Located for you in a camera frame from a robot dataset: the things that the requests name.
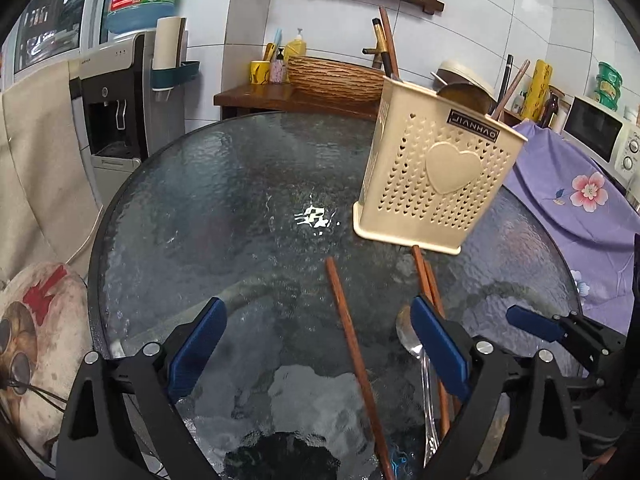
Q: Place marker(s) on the black chopstick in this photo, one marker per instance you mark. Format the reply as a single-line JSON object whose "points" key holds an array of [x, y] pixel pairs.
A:
{"points": [[387, 66], [508, 80]]}

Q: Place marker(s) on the window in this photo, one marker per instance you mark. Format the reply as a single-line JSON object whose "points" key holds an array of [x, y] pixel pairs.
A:
{"points": [[50, 10]]}

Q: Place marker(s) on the shiny steel spoon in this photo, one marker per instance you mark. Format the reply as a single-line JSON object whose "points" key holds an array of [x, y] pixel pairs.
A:
{"points": [[407, 337]]}

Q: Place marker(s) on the white microwave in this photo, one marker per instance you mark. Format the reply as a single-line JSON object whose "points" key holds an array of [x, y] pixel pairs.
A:
{"points": [[590, 130]]}

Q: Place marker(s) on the white jar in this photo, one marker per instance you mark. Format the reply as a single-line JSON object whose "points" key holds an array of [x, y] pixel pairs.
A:
{"points": [[629, 114]]}

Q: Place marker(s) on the wooden washstand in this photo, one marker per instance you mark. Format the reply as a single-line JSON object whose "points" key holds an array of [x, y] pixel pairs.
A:
{"points": [[250, 95]]}

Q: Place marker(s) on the printed cushion with red bow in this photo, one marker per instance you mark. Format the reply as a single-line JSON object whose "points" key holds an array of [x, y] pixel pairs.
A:
{"points": [[50, 335]]}

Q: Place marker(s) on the woven pattern basin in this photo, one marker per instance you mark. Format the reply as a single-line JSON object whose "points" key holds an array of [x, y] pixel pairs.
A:
{"points": [[330, 82]]}

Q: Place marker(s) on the pink pump bottle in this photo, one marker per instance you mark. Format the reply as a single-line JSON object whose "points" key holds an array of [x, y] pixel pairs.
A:
{"points": [[277, 70]]}

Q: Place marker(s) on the teal wall tray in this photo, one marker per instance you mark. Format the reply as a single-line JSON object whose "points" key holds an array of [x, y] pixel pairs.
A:
{"points": [[182, 72]]}

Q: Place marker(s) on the beige cloth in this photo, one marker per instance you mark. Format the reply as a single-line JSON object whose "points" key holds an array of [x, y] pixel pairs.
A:
{"points": [[35, 160]]}

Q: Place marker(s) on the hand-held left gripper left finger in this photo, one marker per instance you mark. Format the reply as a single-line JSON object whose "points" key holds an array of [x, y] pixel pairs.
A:
{"points": [[200, 345]]}

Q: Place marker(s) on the brown and white rice cooker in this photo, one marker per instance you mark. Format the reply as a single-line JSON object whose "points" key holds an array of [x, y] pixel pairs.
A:
{"points": [[465, 72]]}

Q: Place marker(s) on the blue toothbrush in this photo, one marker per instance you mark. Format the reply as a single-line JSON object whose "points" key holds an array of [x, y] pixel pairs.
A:
{"points": [[276, 40]]}

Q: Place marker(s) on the brown glass bottle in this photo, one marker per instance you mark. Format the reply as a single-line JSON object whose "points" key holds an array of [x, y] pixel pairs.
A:
{"points": [[550, 112]]}

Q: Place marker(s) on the yellow soap pump bottle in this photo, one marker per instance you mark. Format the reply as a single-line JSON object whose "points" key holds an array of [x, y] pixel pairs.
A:
{"points": [[295, 47]]}

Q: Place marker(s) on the yellow roll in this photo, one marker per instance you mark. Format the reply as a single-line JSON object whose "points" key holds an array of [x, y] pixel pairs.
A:
{"points": [[537, 85]]}

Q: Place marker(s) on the white cup tube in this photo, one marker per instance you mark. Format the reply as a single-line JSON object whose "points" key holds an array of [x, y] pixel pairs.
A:
{"points": [[167, 42]]}

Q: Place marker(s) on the brass bamboo faucet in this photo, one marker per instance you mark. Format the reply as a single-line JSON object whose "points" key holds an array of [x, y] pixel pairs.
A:
{"points": [[378, 35]]}

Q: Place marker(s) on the cream plastic utensil holder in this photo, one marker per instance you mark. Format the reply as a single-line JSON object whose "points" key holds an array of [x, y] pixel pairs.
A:
{"points": [[400, 185]]}

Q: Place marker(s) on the water dispenser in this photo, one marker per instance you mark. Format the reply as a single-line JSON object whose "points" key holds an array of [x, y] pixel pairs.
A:
{"points": [[110, 110]]}

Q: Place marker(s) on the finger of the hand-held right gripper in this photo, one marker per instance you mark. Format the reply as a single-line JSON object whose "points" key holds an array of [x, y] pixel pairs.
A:
{"points": [[585, 388], [532, 321]]}

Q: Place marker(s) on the yellow cup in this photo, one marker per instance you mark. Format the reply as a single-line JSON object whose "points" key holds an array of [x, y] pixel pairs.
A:
{"points": [[260, 72]]}

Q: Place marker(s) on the purple floral cloth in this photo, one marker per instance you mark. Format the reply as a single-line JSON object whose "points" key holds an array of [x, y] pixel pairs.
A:
{"points": [[575, 240]]}

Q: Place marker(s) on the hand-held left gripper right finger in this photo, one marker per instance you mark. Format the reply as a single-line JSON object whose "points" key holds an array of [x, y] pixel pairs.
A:
{"points": [[440, 355]]}

